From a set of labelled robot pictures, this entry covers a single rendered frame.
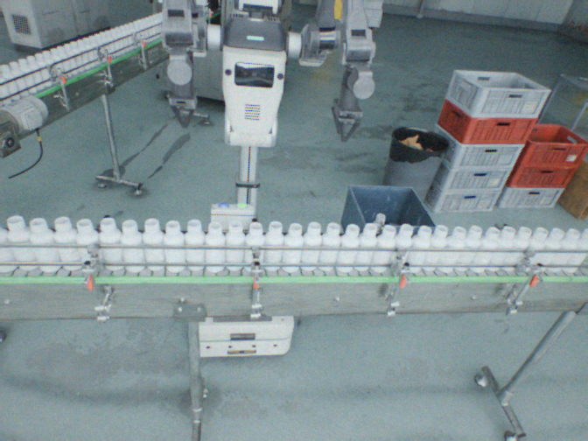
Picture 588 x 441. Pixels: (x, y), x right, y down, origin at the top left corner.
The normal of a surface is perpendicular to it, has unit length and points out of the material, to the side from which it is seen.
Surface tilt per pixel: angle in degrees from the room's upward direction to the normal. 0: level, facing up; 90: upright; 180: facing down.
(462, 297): 90
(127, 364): 0
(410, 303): 90
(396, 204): 90
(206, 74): 90
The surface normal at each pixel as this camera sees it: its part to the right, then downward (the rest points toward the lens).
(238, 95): 0.11, 0.60
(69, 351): 0.11, -0.80
